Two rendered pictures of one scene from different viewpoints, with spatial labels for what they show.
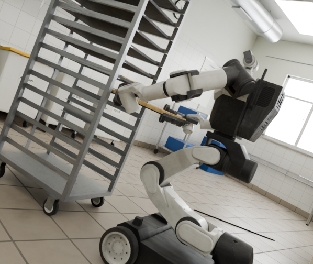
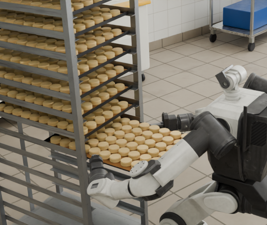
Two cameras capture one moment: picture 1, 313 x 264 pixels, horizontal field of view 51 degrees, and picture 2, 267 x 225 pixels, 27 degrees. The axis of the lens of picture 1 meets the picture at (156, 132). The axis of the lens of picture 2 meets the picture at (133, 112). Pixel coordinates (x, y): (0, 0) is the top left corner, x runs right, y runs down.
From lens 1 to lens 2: 1.25 m
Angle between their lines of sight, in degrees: 23
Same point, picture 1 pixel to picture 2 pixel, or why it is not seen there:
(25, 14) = not seen: outside the picture
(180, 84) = (145, 185)
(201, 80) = (165, 174)
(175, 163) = (192, 212)
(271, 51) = not seen: outside the picture
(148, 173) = not seen: outside the picture
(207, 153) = (220, 202)
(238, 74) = (209, 139)
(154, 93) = (123, 197)
